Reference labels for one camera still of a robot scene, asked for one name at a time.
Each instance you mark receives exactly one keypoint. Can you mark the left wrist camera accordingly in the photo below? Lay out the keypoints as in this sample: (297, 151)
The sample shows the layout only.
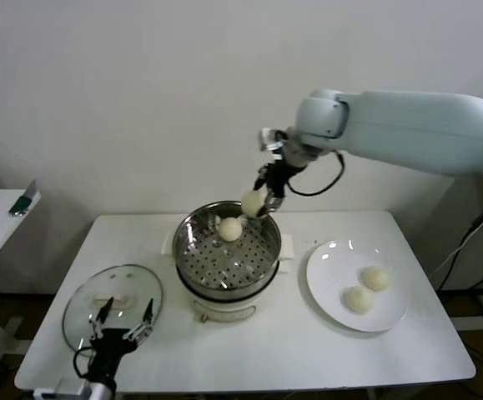
(72, 387)

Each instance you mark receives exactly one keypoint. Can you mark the round glass lid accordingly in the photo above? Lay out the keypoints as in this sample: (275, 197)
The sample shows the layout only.
(112, 283)

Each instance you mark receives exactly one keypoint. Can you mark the white round plate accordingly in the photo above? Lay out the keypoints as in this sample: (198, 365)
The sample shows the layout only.
(337, 266)

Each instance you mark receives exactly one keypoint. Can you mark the white steamed baozi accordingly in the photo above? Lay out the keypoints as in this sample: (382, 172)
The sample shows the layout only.
(376, 278)
(358, 299)
(253, 203)
(229, 229)

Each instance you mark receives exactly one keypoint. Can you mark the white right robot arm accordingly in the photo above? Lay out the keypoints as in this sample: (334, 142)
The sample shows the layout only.
(412, 129)

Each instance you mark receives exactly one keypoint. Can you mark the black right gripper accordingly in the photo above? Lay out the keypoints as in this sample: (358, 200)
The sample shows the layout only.
(278, 177)

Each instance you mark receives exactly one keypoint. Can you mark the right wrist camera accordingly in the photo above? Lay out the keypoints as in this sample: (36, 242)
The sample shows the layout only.
(271, 139)

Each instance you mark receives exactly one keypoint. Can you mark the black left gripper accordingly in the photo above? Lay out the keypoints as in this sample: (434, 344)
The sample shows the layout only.
(109, 350)

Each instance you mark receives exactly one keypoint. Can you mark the stainless steel steamer basket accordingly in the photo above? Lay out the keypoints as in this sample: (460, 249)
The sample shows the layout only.
(224, 258)

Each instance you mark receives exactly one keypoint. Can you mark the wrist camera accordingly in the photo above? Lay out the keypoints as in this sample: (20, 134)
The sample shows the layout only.
(271, 139)
(72, 387)

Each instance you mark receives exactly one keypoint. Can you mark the white electric cooker base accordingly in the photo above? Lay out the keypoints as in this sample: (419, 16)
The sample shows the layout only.
(224, 310)

